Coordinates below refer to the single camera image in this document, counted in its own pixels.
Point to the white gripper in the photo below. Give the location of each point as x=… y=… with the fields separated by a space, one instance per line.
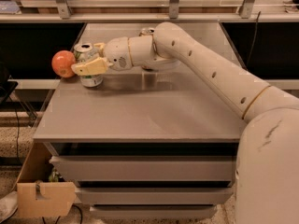
x=117 y=54

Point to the white green 7up can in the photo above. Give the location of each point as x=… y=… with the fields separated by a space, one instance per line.
x=83 y=53

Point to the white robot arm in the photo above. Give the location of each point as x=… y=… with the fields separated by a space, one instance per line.
x=267 y=164

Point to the orange red apple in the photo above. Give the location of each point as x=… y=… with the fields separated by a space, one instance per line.
x=61 y=63

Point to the gold soda can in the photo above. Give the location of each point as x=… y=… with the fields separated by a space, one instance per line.
x=147 y=31

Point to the grey top drawer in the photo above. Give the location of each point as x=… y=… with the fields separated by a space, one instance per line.
x=145 y=168

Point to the grey drawer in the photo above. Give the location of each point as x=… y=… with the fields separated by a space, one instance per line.
x=152 y=212
x=153 y=196
x=145 y=168

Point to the grey middle drawer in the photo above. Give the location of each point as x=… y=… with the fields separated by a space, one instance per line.
x=153 y=196

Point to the grey bottom drawer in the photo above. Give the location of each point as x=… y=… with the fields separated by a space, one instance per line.
x=152 y=212

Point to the metal shelf frame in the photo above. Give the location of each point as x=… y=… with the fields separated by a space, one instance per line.
x=23 y=11

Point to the wooden notched bracket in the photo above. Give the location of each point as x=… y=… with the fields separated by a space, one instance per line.
x=36 y=196

